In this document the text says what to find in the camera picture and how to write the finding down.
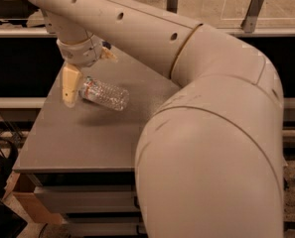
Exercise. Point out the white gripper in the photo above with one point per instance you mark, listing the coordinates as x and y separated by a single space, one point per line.
81 55

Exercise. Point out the clear plastic water bottle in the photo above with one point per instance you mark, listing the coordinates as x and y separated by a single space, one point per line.
104 94

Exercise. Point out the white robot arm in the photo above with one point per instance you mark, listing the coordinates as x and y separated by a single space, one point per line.
209 162

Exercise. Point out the dark chair at left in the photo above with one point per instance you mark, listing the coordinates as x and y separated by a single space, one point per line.
16 12

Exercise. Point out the grey drawer cabinet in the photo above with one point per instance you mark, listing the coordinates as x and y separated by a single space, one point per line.
88 144

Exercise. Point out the upper grey drawer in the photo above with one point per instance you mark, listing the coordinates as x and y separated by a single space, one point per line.
88 198

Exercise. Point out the grey drawer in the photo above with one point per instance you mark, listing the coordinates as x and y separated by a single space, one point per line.
88 198
107 226

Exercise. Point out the cardboard box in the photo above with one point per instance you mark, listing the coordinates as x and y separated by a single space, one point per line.
22 189

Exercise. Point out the lower grey drawer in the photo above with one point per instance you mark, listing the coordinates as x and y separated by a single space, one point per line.
107 226

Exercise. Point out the black equipment at left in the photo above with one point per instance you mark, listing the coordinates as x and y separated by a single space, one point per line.
11 224

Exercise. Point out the middle metal bracket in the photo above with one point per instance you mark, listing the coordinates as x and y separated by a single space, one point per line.
172 6

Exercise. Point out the metal bracket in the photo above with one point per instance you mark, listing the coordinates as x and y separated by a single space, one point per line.
172 6
250 20

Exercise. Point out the right metal bracket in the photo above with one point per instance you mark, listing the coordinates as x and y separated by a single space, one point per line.
250 20

